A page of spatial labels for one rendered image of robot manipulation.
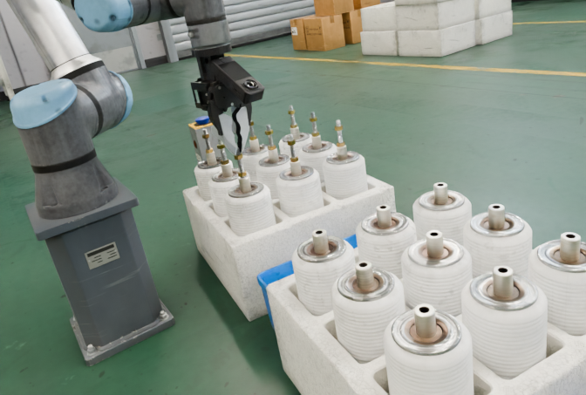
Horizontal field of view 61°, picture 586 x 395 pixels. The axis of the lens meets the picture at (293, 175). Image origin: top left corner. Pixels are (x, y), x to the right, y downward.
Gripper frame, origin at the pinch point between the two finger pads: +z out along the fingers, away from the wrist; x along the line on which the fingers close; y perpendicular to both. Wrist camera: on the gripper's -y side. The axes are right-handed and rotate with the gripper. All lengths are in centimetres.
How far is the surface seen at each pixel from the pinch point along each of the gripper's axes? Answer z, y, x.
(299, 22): 8, 301, -281
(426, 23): 11, 132, -250
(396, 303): 10.6, -46.3, 10.1
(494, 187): 34, -14, -73
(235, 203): 10.3, -1.4, 4.2
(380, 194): 17.1, -13.6, -25.0
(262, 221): 15.0, -4.1, 0.6
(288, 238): 19.3, -8.0, -2.3
